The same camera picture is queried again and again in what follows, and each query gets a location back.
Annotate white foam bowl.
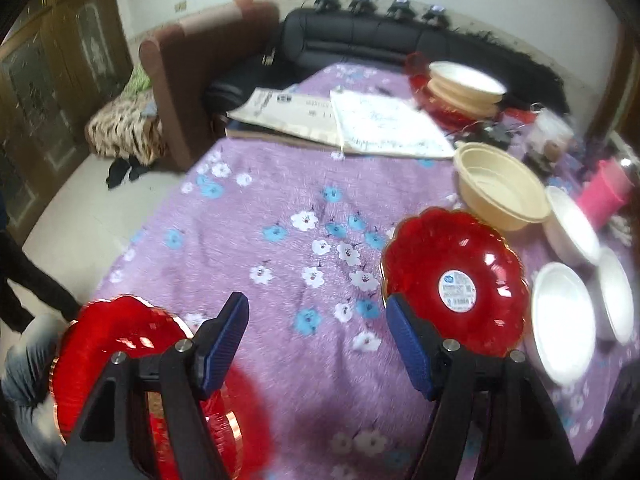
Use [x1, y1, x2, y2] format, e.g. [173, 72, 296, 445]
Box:
[542, 185, 600, 268]
[588, 247, 634, 344]
[524, 262, 597, 387]

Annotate large red plastic plate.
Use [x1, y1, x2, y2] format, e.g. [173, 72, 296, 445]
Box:
[50, 292, 271, 479]

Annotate small red plastic plate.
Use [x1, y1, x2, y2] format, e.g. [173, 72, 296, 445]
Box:
[380, 207, 530, 356]

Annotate beige plastic bowl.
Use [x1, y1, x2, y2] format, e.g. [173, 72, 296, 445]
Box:
[454, 142, 551, 232]

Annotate red plates under stack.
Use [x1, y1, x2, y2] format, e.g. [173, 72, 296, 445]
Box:
[405, 52, 478, 132]

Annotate stack of beige bowls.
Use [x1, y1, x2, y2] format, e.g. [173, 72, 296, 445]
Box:
[426, 61, 508, 118]

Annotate seated person in jeans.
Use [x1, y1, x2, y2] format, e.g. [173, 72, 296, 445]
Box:
[1, 314, 67, 479]

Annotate white gloves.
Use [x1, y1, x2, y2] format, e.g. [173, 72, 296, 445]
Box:
[608, 214, 634, 247]

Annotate pink knit-sleeved bottle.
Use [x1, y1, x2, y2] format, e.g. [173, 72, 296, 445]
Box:
[576, 157, 639, 230]

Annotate black stamp with cork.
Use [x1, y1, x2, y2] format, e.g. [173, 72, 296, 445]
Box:
[523, 140, 563, 179]

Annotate black clothes on floor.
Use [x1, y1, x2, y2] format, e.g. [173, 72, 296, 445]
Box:
[105, 156, 151, 190]

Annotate purple floral tablecloth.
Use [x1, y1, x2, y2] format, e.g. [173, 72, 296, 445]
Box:
[92, 58, 640, 480]

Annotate white plastic jar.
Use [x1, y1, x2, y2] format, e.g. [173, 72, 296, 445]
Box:
[526, 107, 575, 154]

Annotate patterned blanket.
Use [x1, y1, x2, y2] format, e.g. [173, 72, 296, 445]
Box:
[85, 90, 168, 166]

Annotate white paper document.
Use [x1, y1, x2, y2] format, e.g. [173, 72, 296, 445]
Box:
[330, 90, 454, 159]

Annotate green cloth on bed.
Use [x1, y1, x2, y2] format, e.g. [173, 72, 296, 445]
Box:
[122, 63, 152, 100]

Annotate brown envelope with papers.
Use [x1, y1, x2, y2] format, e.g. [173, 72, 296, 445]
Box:
[228, 88, 345, 148]

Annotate brown fabric armchair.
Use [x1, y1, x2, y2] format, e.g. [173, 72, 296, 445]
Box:
[138, 0, 280, 171]

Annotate wooden wardrobe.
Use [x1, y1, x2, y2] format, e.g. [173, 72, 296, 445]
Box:
[1, 0, 132, 242]

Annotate black device on sofa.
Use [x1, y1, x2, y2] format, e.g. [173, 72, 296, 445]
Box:
[422, 4, 451, 29]
[314, 0, 341, 13]
[348, 0, 376, 15]
[386, 0, 416, 22]

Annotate black leather sofa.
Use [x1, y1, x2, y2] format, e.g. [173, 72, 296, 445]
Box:
[202, 9, 570, 115]

